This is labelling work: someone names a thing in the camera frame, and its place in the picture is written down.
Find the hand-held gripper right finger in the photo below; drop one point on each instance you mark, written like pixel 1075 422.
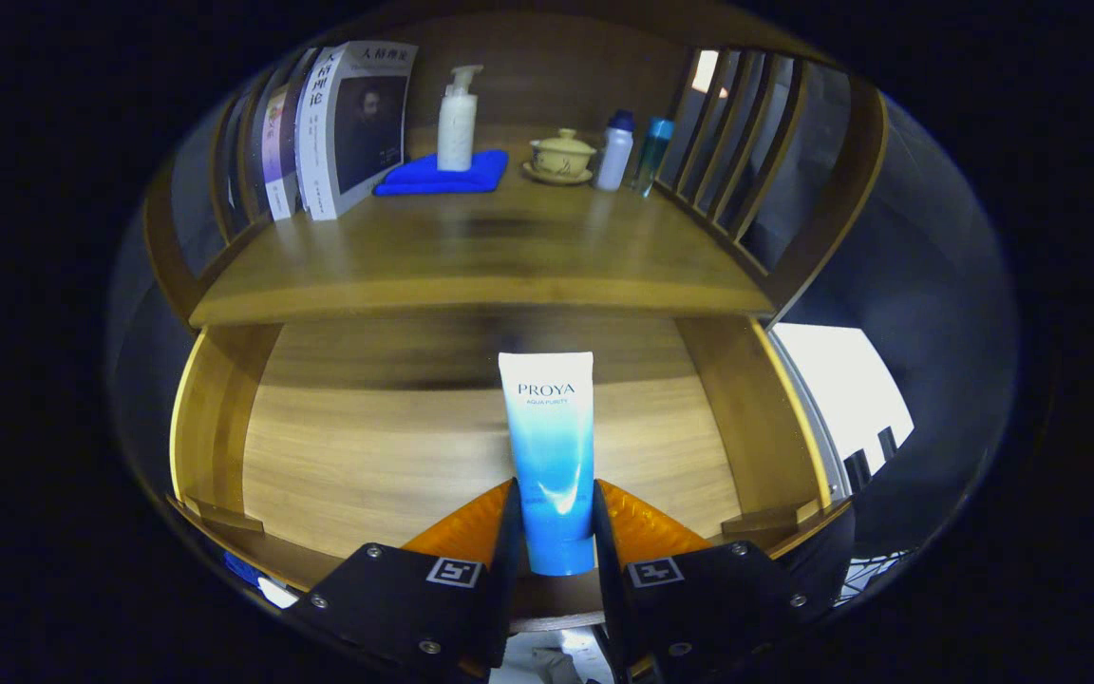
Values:
pixel 699 598

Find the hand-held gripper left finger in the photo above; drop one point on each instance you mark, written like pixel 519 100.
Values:
pixel 414 598

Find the wooden drawer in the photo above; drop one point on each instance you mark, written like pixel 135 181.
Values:
pixel 367 456

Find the blue white cream tube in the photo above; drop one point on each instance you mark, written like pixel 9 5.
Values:
pixel 552 446

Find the white drawer unit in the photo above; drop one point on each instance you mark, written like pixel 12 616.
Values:
pixel 841 389

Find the wooden countertop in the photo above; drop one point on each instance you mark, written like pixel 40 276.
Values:
pixel 471 247

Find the wooden cabinet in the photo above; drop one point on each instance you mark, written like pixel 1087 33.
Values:
pixel 556 57

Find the blue folded cloth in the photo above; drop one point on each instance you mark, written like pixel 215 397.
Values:
pixel 433 179

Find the teal bottle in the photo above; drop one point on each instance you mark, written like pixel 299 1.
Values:
pixel 651 152

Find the white bottle blue cap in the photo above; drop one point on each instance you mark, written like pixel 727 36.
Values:
pixel 613 152

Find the yellow lidded teacup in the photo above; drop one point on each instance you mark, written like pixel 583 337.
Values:
pixel 561 157

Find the white pump bottle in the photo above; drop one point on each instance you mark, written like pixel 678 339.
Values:
pixel 457 128

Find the thin purple book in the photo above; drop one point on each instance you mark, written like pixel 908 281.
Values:
pixel 278 142

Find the large white book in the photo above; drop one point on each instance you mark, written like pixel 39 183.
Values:
pixel 357 123

